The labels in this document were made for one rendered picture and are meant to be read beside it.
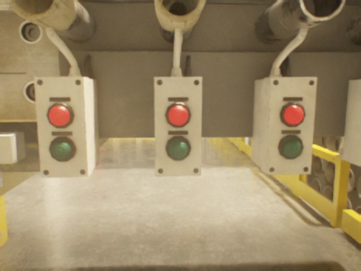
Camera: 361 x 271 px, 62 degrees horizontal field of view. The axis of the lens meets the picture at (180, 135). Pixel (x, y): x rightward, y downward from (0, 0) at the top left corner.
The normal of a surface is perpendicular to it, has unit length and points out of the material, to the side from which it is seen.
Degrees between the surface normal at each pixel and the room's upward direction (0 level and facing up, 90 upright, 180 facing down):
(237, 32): 90
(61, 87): 90
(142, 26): 90
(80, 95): 90
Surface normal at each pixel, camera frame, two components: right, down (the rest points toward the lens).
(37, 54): 0.04, 0.15
